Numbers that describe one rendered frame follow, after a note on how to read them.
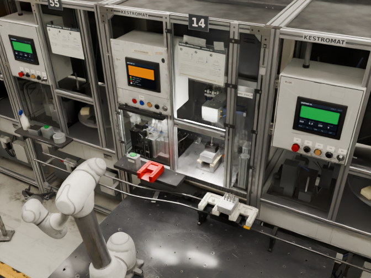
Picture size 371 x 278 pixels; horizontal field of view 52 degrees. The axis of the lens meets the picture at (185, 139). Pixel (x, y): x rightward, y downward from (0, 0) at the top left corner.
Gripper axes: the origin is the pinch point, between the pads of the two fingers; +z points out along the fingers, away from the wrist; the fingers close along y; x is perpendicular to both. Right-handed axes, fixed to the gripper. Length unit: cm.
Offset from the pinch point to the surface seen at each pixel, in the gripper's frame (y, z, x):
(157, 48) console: -64, -13, -99
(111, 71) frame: -40, 18, -79
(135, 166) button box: -62, 14, -15
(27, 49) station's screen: 21, 60, -85
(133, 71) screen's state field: -53, 1, -82
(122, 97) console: -48, 18, -62
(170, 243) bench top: -85, -27, 23
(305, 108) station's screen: -138, -67, -79
